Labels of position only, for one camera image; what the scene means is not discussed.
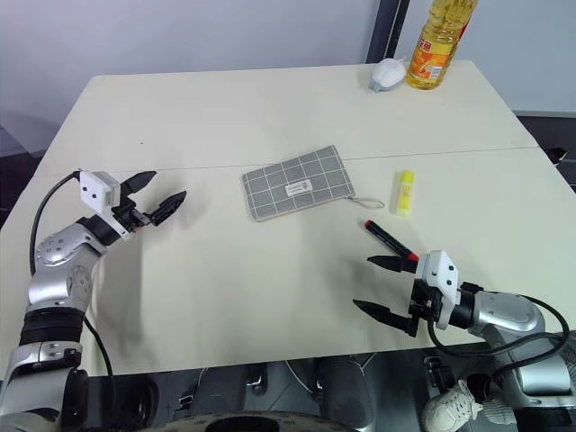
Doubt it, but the white sneaker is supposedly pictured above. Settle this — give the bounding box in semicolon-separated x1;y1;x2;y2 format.
419;379;486;432

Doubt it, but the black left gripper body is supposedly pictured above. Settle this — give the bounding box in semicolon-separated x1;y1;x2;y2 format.
111;197;153;234

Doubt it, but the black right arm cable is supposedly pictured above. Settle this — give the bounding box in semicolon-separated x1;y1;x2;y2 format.
426;294;573;359

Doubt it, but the yellow glue stick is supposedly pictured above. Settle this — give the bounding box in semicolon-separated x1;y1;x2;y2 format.
390;168;416;220

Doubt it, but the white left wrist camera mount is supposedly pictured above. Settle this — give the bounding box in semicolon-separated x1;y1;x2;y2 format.
77;169;126;236

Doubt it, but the grey checked pencil pouch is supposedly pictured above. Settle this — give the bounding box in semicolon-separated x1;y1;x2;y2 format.
241;144;386;223

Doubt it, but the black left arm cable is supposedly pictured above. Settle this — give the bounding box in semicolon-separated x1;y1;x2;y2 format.
28;170;116;406

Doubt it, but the yellow cooking oil bottle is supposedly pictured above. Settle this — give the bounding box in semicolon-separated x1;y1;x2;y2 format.
405;0;481;94

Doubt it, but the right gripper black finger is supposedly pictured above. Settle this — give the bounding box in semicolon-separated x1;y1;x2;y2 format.
351;299;419;338
365;255;420;275

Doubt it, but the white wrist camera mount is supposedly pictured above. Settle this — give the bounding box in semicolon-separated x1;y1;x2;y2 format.
413;250;462;330
77;169;126;236

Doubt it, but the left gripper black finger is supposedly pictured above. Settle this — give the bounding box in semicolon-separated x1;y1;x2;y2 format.
149;191;188;227
118;170;158;201

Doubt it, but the dark vertical frame post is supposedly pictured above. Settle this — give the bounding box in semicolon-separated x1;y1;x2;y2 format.
365;0;402;65

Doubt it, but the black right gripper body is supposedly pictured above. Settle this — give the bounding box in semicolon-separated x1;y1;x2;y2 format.
409;278;446;323

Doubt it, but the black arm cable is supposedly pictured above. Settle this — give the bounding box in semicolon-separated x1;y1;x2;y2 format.
28;170;116;406
426;294;573;359

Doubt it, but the white tied plastic bag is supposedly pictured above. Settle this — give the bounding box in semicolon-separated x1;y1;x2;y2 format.
369;56;410;94

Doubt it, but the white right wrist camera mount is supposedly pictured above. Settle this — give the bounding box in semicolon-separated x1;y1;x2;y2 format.
413;250;462;330

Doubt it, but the black object at table side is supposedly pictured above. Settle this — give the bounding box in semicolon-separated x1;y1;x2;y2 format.
549;145;576;167

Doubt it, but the black marker with red cap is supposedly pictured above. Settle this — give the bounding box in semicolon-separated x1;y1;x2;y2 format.
361;219;420;263

